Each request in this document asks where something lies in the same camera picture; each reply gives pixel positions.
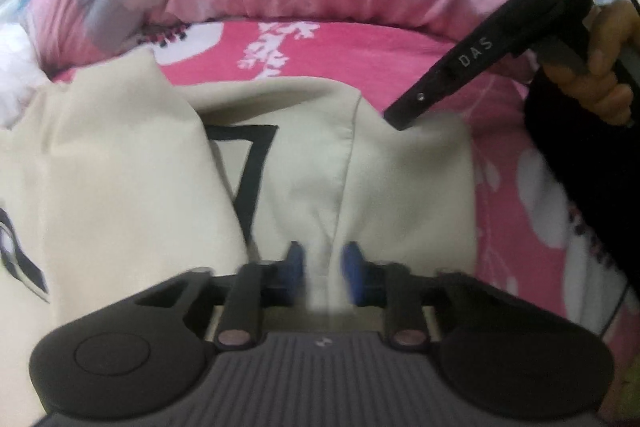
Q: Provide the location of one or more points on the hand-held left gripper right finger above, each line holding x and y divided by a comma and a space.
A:
352, 274

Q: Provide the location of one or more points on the pink floral blanket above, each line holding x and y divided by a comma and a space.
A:
390, 52

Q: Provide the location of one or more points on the person's right hand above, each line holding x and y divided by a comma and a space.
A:
600, 99

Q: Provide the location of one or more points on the cream zip jacket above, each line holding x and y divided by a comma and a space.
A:
125, 167

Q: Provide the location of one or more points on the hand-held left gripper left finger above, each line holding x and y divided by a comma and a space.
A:
296, 272

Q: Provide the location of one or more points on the pale printed bedding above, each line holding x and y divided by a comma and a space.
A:
20, 57

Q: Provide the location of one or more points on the person's right forearm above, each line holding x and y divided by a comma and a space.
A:
575, 157

